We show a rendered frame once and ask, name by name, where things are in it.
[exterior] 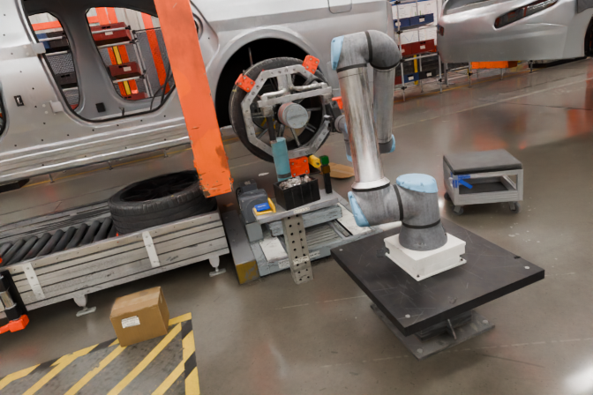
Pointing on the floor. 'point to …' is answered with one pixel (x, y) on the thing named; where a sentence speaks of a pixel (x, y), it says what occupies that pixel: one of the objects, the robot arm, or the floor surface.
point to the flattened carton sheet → (341, 170)
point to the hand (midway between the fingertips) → (327, 115)
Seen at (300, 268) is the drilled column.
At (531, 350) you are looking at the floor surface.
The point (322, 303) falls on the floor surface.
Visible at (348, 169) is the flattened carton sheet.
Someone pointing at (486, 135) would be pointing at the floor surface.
